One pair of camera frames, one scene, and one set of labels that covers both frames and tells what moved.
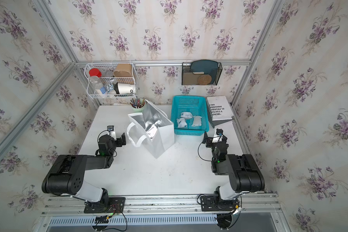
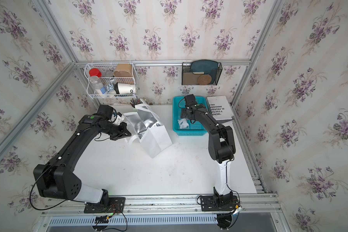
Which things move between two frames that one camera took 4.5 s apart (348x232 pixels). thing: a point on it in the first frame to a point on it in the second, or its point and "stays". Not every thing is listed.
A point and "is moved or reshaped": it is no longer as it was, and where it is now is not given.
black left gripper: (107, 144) to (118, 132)
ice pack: (181, 123) stays
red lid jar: (94, 72) stays
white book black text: (219, 110) stays
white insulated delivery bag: (151, 129) is moved or reshaped
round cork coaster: (204, 79) stays
